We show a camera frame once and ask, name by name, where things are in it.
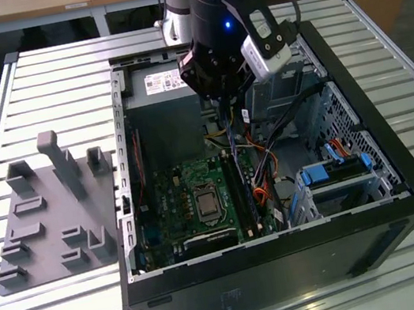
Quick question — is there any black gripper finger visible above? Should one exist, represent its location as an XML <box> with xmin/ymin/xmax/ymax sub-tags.
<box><xmin>225</xmin><ymin>87</ymin><xmax>252</xmax><ymax>123</ymax></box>
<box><xmin>209</xmin><ymin>95</ymin><xmax>231</xmax><ymax>125</ymax></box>

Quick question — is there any black RAM slot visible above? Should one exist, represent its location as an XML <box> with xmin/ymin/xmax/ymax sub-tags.
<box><xmin>219</xmin><ymin>149</ymin><xmax>255</xmax><ymax>242</ymax></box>

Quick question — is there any metal drive cage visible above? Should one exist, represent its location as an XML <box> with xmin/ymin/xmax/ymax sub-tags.
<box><xmin>234</xmin><ymin>32</ymin><xmax>334</xmax><ymax>124</ymax></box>

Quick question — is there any grey power supply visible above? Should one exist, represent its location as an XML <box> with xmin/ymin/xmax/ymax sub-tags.
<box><xmin>116</xmin><ymin>59</ymin><xmax>213</xmax><ymax>172</ymax></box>

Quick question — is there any silver CPU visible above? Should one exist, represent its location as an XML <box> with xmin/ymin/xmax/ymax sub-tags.
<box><xmin>193</xmin><ymin>189</ymin><xmax>223</xmax><ymax>224</ymax></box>

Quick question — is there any green motherboard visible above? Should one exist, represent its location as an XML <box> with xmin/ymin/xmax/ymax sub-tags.
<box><xmin>124</xmin><ymin>143</ymin><xmax>284</xmax><ymax>274</ymax></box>

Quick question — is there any hard disk in blue carrier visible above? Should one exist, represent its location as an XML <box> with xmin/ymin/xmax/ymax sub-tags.
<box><xmin>294</xmin><ymin>149</ymin><xmax>376</xmax><ymax>191</ymax></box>

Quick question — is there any black expansion card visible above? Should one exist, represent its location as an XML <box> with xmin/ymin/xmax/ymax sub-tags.
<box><xmin>180</xmin><ymin>226</ymin><xmax>240</xmax><ymax>259</ymax></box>

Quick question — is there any metal disk bay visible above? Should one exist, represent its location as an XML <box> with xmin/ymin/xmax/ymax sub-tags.
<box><xmin>279</xmin><ymin>148</ymin><xmax>401</xmax><ymax>228</ymax></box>

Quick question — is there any black PC case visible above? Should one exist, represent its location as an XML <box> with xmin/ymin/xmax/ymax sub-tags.
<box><xmin>78</xmin><ymin>1</ymin><xmax>414</xmax><ymax>310</ymax></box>

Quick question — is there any grey parts rack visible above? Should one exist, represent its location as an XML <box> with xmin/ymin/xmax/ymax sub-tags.
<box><xmin>0</xmin><ymin>119</ymin><xmax>138</xmax><ymax>297</ymax></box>

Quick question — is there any yellow wire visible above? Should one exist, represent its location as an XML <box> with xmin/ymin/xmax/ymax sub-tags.
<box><xmin>199</xmin><ymin>106</ymin><xmax>239</xmax><ymax>152</ymax></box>

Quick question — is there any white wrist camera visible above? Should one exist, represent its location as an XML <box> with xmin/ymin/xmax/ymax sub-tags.
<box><xmin>233</xmin><ymin>4</ymin><xmax>297</xmax><ymax>85</ymax></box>

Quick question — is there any black cable bundle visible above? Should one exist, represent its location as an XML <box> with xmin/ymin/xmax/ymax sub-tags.
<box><xmin>240</xmin><ymin>79</ymin><xmax>344</xmax><ymax>180</ymax></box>

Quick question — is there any orange wire bundle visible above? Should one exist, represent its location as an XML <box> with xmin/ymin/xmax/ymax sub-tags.
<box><xmin>251</xmin><ymin>185</ymin><xmax>277</xmax><ymax>208</ymax></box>

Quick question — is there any blue data cable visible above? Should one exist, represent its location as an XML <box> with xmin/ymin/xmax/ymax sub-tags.
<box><xmin>324</xmin><ymin>140</ymin><xmax>344</xmax><ymax>166</ymax></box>

